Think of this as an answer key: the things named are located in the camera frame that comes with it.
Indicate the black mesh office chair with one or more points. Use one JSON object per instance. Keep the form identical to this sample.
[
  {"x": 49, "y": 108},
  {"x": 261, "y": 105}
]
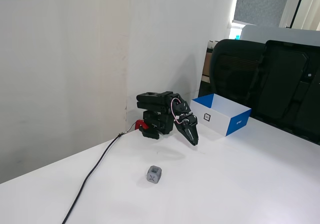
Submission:
[{"x": 232, "y": 69}]

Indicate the blue and white box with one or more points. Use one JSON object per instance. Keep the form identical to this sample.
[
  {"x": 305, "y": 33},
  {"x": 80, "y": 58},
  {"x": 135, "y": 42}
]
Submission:
[{"x": 220, "y": 119}]

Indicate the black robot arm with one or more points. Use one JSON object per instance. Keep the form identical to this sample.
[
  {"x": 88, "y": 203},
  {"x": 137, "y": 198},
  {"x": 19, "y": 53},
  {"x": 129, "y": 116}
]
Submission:
[{"x": 152, "y": 101}]

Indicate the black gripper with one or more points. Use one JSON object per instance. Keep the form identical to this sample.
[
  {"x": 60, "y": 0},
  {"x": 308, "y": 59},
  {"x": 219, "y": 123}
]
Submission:
[{"x": 189, "y": 125}]

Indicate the gray window blind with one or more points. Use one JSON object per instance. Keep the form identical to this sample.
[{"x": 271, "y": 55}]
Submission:
[{"x": 260, "y": 2}]

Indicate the gray block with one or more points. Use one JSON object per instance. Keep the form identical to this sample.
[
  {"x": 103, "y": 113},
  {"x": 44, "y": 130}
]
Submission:
[{"x": 153, "y": 175}]

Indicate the red clamp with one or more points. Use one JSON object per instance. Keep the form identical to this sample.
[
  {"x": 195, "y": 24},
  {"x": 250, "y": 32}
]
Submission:
[{"x": 139, "y": 124}]

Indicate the brown cardboard box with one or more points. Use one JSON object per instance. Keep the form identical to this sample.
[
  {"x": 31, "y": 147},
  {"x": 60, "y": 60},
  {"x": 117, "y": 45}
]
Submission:
[{"x": 207, "y": 64}]

